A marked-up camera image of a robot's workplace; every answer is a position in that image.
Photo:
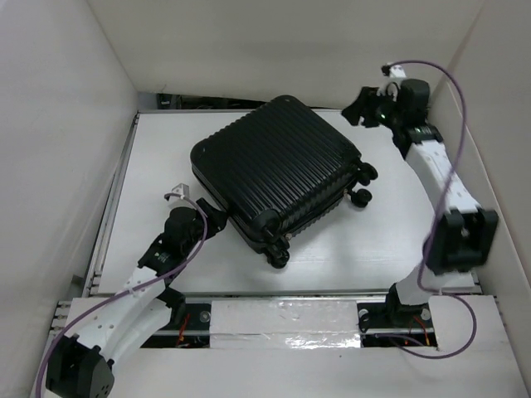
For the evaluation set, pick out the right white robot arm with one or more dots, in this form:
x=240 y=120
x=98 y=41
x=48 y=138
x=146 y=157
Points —
x=462 y=231

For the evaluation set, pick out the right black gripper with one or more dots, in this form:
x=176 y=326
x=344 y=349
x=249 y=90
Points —
x=362 y=106

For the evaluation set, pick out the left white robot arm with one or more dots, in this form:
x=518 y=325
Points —
x=81 y=360

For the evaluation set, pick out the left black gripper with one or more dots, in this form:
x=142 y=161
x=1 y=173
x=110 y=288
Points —
x=215 y=218

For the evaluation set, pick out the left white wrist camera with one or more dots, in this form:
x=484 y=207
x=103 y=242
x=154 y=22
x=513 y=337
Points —
x=177 y=194

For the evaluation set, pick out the black hard-shell suitcase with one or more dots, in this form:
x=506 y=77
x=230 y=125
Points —
x=277 y=170

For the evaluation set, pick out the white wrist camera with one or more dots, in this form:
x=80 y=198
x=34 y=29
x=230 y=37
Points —
x=394 y=73
x=177 y=194

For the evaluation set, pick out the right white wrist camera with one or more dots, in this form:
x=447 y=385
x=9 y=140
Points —
x=394 y=73

